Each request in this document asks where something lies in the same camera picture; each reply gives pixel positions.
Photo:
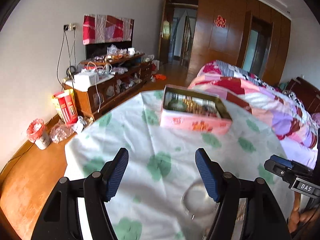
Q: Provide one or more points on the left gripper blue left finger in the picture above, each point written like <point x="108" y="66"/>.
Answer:
<point x="113" y="172"/>

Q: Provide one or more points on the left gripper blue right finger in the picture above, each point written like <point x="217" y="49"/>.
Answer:
<point x="211" y="174"/>

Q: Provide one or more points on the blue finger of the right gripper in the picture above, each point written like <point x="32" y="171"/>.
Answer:
<point x="286" y="174"/>
<point x="293" y="165"/>

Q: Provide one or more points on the clear glass bangle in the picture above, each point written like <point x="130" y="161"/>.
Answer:
<point x="197" y="203"/>

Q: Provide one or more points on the pink metal jewelry tin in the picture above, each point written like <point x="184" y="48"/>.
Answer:
<point x="205" y="113"/>

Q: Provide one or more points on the person's right hand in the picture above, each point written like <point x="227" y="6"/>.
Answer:
<point x="296" y="217"/>

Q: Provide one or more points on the pink red patchwork quilt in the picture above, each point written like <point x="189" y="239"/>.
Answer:
<point x="284" y="113"/>

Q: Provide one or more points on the white green cloud tablecloth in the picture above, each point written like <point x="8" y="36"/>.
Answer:
<point x="161" y="168"/>

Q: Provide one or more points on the crumpled clear plastic bag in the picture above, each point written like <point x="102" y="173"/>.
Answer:
<point x="60" y="132"/>

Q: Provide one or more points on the green jade bangle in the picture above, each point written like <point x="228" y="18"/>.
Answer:
<point x="177" y="105"/>

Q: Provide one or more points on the red yellow cardboard box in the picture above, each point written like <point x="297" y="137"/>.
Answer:
<point x="64" y="103"/>

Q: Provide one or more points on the bin with red bag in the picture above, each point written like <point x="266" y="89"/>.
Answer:
<point x="37" y="134"/>

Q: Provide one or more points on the wooden tv cabinet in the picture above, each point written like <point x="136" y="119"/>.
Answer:
<point x="118" y="79"/>

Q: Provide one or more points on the white appliance box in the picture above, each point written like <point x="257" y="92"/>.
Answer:
<point x="84" y="80"/>

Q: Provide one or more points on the orange item on floor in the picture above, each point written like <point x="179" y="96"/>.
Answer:
<point x="159" y="77"/>

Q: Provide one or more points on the black television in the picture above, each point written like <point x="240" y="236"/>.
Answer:
<point x="100" y="49"/>

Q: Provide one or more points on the red pink cloth cover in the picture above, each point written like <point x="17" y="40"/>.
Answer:
<point x="106" y="28"/>

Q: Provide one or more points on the red double happiness decal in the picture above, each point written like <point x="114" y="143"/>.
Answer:
<point x="220" y="22"/>

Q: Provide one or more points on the brown wooden wardrobe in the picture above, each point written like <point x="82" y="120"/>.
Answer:
<point x="229" y="44"/>

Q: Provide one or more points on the wall power socket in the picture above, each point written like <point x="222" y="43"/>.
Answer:
<point x="69" y="27"/>

